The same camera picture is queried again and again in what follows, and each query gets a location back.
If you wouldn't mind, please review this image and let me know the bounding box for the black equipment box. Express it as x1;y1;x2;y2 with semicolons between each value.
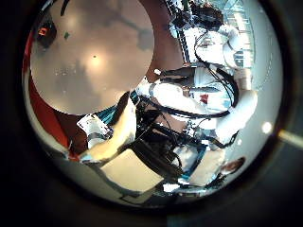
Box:
134;107;187;183

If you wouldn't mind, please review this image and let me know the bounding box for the orange sofa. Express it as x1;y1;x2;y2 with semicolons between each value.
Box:
21;29;72;152

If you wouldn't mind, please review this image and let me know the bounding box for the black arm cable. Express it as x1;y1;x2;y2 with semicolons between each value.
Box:
138;41;241;120

